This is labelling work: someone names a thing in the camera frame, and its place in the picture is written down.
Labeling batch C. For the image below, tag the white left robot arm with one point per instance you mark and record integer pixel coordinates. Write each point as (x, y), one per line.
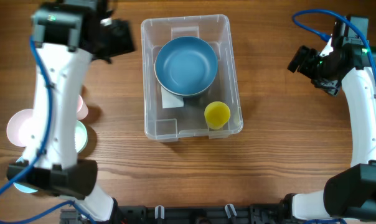
(67, 36)

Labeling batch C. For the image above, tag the small pink plastic cup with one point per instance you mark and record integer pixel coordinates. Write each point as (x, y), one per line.
(82, 109)

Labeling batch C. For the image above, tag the light blue plastic cup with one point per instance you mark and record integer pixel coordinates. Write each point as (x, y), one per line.
(24, 189)

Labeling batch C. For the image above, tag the yellow plastic cup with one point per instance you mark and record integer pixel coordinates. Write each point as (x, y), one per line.
(217, 114)

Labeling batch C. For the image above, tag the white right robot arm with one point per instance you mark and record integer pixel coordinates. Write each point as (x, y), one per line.
(352, 193)

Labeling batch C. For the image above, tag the dark blue bowl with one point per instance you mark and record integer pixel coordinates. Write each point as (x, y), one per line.
(186, 66)

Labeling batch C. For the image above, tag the mint green plastic cup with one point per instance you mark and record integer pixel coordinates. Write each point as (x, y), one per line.
(80, 136)

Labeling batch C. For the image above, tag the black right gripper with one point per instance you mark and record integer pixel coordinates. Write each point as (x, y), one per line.
(304, 61)

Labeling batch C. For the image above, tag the white label sticker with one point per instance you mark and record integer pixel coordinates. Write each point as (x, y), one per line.
(170, 100)

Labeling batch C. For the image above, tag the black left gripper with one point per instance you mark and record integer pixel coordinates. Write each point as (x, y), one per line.
(120, 38)

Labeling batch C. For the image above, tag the clear plastic storage container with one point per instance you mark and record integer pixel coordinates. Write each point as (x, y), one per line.
(189, 121)

